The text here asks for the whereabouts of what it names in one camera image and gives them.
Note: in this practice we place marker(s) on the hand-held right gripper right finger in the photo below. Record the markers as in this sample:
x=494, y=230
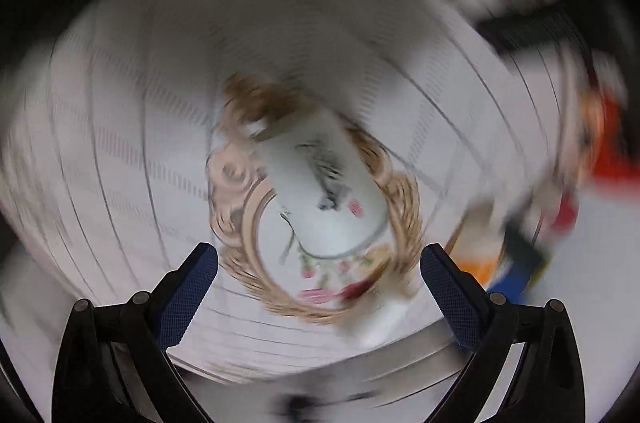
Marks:
x=452, y=293

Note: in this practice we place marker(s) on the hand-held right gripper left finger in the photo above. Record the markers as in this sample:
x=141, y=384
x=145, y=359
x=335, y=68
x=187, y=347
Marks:
x=187, y=290

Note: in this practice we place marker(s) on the white printed cup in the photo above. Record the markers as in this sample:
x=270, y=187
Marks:
x=325, y=183

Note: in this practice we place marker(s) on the dark blue box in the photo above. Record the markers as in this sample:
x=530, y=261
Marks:
x=517, y=265

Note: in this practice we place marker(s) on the gold-rimmed floral plate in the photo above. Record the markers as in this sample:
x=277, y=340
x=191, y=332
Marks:
x=315, y=223

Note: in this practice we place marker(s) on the white striped mat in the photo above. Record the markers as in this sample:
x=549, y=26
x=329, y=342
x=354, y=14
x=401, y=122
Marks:
x=280, y=143

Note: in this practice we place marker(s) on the red and orange object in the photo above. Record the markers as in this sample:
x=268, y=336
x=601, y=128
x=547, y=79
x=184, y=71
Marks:
x=602, y=143

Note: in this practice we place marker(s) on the black flat object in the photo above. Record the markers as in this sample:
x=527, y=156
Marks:
x=532, y=28

